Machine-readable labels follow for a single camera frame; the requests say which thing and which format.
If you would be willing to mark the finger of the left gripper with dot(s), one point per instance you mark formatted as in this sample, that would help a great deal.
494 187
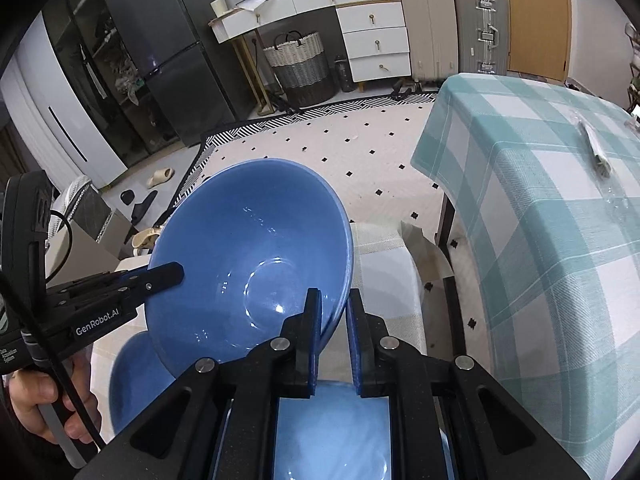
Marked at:
135 284

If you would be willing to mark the clear plastic wrapped utensil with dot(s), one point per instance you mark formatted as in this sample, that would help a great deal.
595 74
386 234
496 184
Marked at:
598 156

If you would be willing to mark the printed canvas tote bag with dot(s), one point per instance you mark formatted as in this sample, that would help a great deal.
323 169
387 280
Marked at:
145 240

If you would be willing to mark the grey cabinet panel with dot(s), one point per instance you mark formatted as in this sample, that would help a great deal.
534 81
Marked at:
87 255

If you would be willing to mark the white drawer cabinet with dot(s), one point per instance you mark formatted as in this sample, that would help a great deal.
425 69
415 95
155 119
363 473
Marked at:
376 40

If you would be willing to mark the beige slipper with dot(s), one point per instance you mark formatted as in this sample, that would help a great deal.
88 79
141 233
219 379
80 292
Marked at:
160 177

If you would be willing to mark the black refrigerator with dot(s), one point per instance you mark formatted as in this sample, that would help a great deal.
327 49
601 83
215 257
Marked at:
197 82

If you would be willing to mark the black water bottle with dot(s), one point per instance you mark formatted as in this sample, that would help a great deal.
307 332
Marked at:
344 74

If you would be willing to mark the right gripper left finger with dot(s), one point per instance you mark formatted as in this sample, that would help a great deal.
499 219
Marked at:
301 361

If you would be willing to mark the wooden door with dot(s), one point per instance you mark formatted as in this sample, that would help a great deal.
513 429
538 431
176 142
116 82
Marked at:
539 37

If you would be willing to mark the woven laundry basket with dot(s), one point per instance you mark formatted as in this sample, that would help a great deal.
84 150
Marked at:
300 65

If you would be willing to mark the silver grey suitcase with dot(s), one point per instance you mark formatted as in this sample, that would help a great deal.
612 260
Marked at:
483 36

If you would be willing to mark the black slipper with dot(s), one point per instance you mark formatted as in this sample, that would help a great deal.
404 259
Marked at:
140 209

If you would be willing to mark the light blue bowl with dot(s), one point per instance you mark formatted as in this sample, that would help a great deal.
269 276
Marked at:
335 434

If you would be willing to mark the white desk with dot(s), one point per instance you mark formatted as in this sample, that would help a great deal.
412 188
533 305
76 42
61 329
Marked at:
239 21

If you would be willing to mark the teal plaid tablecloth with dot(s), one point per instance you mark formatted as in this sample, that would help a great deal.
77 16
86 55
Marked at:
555 247

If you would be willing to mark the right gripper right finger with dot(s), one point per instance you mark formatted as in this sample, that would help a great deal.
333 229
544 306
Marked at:
370 345

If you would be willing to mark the medium blue bowl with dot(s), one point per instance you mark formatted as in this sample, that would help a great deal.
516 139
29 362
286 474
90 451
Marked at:
137 379

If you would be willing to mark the beige suitcase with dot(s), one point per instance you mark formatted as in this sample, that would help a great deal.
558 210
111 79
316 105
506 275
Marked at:
433 38

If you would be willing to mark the large blue bowl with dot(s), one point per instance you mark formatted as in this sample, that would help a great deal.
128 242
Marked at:
251 240

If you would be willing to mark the white black-diamond rug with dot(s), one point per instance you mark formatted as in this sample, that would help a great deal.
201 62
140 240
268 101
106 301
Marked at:
362 149

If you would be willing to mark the left hand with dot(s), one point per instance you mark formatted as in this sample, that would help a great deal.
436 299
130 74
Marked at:
27 390

